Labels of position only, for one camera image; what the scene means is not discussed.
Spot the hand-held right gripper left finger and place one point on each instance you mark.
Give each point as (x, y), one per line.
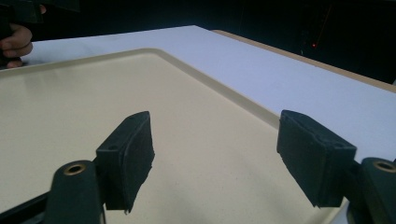
(124, 165)

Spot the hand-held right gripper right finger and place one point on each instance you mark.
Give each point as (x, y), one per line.
(314, 158)

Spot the beige plastic tray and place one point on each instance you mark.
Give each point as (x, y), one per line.
(193, 137)

